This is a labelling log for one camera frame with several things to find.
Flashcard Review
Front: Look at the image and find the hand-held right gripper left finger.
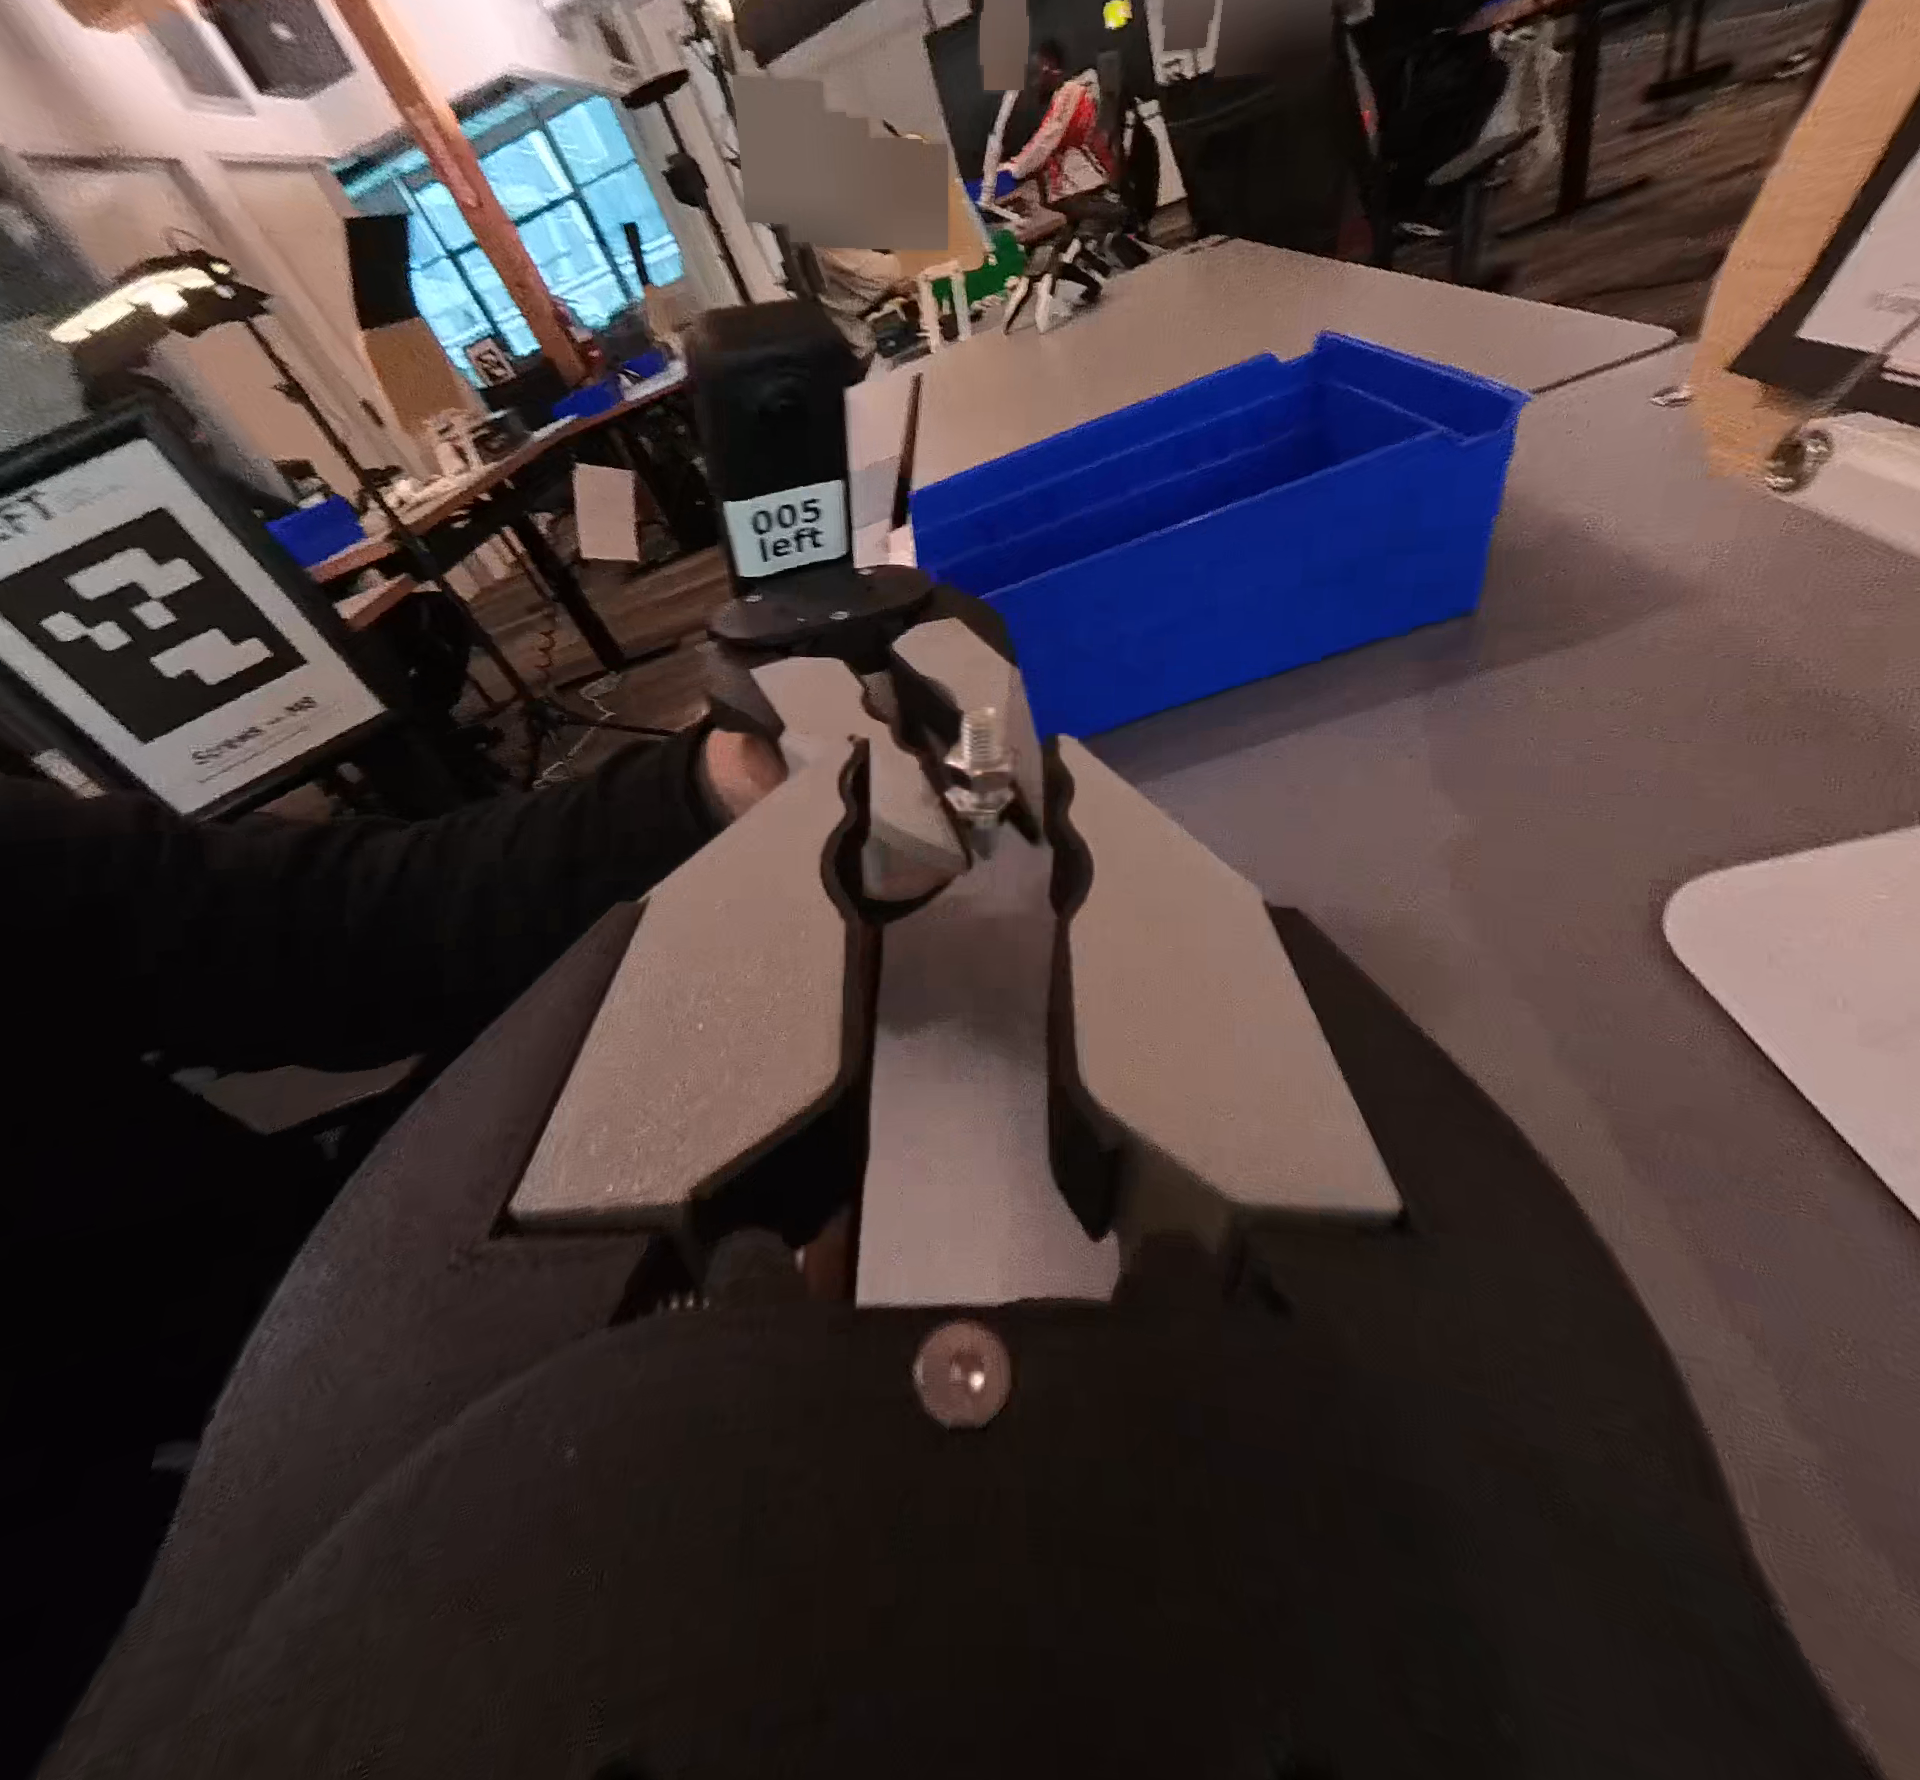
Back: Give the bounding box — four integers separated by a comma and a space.
506, 733, 884, 1255

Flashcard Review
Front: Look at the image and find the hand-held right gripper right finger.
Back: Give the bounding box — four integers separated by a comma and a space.
1041, 733, 1408, 1243

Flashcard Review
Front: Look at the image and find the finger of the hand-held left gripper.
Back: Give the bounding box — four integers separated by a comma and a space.
859, 617, 1045, 842
756, 659, 980, 903

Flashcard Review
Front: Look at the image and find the silver hex bolt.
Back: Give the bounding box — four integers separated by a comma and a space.
943, 704, 1023, 866

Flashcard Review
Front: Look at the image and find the person's left forearm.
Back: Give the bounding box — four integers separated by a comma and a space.
0, 727, 723, 1072

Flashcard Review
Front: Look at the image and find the person's left hand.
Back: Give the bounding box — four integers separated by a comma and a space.
699, 727, 792, 827

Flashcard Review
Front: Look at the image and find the white paper sheet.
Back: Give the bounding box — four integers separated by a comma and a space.
574, 458, 645, 562

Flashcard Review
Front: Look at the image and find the black floor lamp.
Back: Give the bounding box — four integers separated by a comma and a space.
619, 70, 756, 299

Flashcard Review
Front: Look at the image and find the wooden top desk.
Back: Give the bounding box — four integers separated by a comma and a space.
303, 367, 697, 675

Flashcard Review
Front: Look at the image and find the black white tabletop object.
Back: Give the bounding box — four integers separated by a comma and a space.
1001, 252, 1115, 337

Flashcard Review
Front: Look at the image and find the pale wooden board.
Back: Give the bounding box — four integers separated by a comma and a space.
364, 311, 480, 427

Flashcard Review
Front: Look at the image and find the black light flag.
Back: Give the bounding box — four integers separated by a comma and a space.
343, 211, 414, 328

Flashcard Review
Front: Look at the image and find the lit studio light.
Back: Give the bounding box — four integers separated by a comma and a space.
47, 252, 277, 347

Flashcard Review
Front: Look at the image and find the white document stand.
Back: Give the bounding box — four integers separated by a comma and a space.
1663, 411, 1920, 1184

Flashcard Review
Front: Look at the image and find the framed marker sign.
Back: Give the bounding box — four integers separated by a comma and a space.
0, 403, 394, 821

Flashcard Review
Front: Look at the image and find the person's left leg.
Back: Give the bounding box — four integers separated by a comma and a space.
0, 1061, 427, 1780

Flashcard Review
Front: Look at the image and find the black wall monitor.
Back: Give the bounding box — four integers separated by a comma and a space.
924, 0, 1160, 153

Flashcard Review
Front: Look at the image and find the black wall loudspeaker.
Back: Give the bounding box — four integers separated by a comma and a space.
202, 0, 357, 99

